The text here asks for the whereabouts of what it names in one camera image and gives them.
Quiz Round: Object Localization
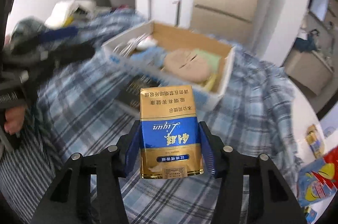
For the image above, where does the gold blue cigarette pack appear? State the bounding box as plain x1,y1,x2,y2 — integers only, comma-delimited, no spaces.
140,85,204,179

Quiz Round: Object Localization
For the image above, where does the black face box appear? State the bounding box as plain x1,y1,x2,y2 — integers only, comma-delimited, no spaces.
116,75,160,111

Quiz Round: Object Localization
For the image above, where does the white cable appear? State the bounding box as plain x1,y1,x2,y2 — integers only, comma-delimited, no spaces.
113,33,150,56

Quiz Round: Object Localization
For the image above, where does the round beige vented disc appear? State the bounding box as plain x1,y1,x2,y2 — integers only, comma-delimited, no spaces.
163,49,211,83

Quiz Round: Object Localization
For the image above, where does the person's left hand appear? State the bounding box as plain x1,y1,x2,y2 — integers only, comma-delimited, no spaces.
4,106,26,135

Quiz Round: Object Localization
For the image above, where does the white plastic bag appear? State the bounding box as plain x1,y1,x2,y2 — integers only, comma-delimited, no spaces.
44,0,96,29

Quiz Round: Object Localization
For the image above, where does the blue plaid cloth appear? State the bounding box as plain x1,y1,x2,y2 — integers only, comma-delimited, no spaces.
0,8,304,224

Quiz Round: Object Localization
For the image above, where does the yellow red cigarette carton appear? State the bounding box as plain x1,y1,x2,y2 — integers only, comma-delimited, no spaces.
200,73,217,92

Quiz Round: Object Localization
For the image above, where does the white pink plush toy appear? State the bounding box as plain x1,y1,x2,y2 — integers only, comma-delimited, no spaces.
136,37,158,51

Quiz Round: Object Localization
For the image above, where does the white cardboard tray box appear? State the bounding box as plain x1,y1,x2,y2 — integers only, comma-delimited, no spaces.
101,21,235,111

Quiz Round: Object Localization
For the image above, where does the green flat card box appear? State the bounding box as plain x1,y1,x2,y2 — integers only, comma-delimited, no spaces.
193,49,221,73

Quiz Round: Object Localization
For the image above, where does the light blue tissue pack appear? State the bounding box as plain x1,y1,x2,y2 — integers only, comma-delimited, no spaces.
130,47,167,68

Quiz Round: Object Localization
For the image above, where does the gold pack on table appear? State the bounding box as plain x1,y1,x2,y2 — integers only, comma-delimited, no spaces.
305,125,325,159

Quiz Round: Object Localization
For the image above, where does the red soda bottle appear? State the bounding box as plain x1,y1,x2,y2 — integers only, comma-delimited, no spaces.
297,147,337,207

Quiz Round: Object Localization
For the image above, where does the dark broom stick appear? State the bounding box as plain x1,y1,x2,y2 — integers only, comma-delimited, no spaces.
174,0,182,27

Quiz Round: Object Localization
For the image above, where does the small blue box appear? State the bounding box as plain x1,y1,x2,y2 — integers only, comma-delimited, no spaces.
304,206,317,224

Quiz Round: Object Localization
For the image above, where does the beige bathroom vanity cabinet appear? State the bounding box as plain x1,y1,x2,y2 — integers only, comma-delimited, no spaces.
283,49,333,95

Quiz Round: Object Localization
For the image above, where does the dark blue clothes pile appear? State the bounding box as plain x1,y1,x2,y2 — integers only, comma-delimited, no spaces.
293,29,320,52

